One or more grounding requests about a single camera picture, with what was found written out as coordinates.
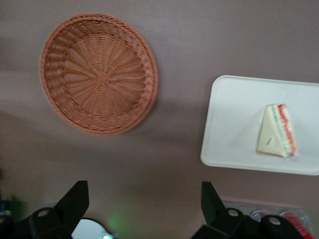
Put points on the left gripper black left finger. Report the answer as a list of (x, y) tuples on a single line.
[(62, 219)]

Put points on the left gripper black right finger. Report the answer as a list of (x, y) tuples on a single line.
[(216, 224)]

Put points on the triangle sandwich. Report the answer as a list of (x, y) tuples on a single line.
[(271, 132)]

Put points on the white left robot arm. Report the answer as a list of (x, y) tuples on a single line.
[(87, 227)]

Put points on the cream plastic tray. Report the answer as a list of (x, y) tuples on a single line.
[(231, 124)]

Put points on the round brown wicker basket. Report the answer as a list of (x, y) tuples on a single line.
[(99, 77)]

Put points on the clear acrylic bottle rack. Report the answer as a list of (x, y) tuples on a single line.
[(239, 206)]

